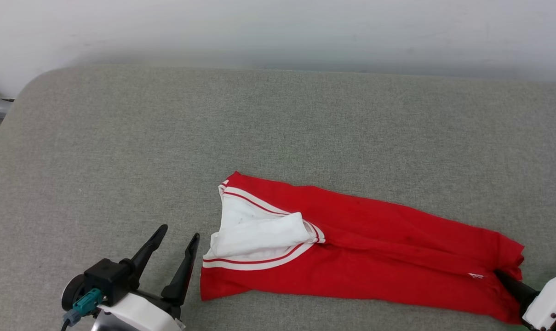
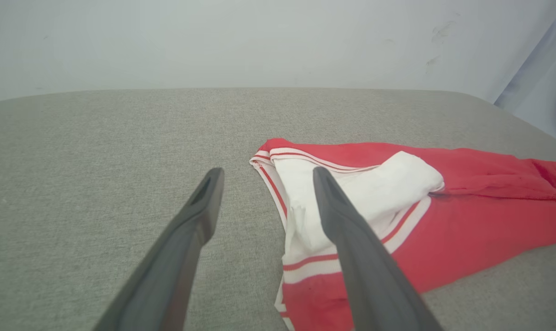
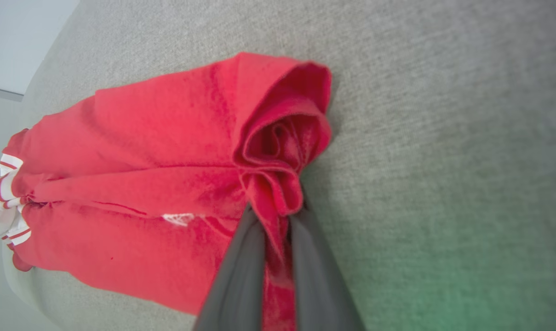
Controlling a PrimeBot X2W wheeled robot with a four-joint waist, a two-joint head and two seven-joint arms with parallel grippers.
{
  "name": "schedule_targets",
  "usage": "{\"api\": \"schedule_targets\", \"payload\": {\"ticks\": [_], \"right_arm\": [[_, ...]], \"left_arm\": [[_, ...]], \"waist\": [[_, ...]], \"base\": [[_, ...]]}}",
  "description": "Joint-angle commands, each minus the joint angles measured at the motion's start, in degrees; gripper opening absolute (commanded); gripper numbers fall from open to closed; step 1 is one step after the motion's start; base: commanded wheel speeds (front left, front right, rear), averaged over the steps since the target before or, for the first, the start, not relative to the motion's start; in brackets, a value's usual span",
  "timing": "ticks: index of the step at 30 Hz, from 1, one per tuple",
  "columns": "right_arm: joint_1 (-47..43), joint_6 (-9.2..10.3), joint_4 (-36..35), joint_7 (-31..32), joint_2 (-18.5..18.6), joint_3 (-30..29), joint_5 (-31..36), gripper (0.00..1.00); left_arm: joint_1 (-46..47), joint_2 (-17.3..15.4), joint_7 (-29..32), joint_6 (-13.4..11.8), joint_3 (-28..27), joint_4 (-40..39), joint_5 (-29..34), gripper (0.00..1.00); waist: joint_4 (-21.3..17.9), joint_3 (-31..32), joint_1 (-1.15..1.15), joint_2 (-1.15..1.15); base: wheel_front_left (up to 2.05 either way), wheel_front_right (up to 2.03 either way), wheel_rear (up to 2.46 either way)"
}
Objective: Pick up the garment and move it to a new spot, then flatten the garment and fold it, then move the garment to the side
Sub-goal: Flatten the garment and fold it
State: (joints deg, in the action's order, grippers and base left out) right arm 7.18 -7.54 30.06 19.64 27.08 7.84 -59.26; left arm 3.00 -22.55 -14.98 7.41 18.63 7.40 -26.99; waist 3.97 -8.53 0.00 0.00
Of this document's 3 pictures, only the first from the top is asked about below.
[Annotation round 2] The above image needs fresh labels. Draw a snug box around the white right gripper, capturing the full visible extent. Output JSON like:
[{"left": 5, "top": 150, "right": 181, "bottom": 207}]
[{"left": 494, "top": 269, "right": 556, "bottom": 331}]

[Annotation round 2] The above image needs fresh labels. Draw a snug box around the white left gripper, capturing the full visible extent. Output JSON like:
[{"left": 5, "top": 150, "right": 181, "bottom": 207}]
[{"left": 92, "top": 224, "right": 201, "bottom": 331}]

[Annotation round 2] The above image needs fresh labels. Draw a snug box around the red basketball jersey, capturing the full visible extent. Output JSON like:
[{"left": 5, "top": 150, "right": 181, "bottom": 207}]
[{"left": 200, "top": 171, "right": 526, "bottom": 325}]

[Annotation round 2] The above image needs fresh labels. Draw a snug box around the grey fabric sofa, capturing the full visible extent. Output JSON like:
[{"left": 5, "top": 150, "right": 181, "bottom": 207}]
[{"left": 0, "top": 64, "right": 556, "bottom": 331}]

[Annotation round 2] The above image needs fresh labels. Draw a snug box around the teal cable connector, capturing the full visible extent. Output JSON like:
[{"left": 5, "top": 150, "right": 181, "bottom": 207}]
[{"left": 63, "top": 288, "right": 103, "bottom": 327}]

